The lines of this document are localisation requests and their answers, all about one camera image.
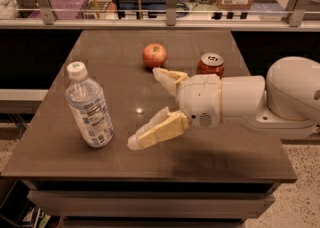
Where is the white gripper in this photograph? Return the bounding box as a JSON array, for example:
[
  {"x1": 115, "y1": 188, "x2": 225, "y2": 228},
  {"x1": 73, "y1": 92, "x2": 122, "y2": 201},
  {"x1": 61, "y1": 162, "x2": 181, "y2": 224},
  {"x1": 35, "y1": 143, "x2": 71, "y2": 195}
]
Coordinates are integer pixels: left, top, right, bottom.
[{"x1": 127, "y1": 68, "x2": 221, "y2": 150}]

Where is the clear blue-label water bottle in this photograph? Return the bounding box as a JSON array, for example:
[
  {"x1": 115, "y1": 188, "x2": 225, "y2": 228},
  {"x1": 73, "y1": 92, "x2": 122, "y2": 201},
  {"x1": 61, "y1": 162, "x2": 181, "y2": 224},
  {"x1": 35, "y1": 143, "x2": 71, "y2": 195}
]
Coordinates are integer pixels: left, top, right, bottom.
[{"x1": 65, "y1": 61, "x2": 114, "y2": 148}]

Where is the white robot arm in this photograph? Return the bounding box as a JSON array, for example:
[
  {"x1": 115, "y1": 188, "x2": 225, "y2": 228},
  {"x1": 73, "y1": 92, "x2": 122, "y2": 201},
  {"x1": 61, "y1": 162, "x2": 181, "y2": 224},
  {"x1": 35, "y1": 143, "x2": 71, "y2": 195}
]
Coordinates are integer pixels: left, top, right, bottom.
[{"x1": 127, "y1": 57, "x2": 320, "y2": 150}]

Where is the red apple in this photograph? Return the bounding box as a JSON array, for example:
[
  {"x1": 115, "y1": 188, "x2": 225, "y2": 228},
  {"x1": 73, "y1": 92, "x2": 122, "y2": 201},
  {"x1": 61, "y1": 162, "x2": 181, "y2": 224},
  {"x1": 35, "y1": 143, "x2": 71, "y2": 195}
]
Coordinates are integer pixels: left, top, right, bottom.
[{"x1": 142, "y1": 43, "x2": 167, "y2": 69}]

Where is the red cola can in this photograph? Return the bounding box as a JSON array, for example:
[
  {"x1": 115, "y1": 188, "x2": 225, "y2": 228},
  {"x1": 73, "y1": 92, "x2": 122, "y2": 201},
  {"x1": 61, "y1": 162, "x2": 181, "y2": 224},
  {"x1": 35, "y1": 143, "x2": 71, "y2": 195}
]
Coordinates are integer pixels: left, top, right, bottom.
[{"x1": 196, "y1": 53, "x2": 224, "y2": 77}]

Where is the white drawer cabinet under table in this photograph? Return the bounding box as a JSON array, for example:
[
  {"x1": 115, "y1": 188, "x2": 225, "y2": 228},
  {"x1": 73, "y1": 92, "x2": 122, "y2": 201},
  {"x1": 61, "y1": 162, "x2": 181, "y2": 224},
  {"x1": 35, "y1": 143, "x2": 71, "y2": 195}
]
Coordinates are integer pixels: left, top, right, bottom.
[{"x1": 28, "y1": 189, "x2": 275, "y2": 222}]

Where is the glass railing with metal posts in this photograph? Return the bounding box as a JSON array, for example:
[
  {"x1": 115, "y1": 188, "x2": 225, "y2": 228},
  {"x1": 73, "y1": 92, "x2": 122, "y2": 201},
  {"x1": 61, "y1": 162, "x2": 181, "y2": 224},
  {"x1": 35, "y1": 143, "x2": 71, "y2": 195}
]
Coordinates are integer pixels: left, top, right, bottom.
[{"x1": 0, "y1": 0, "x2": 320, "y2": 32}]

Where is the purple plastic crate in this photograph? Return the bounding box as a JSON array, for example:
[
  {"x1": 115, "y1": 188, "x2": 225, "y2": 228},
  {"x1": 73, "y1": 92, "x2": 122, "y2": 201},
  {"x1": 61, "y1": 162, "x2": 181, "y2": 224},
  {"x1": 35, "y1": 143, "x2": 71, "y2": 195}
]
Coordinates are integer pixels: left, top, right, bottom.
[{"x1": 29, "y1": 0, "x2": 89, "y2": 19}]

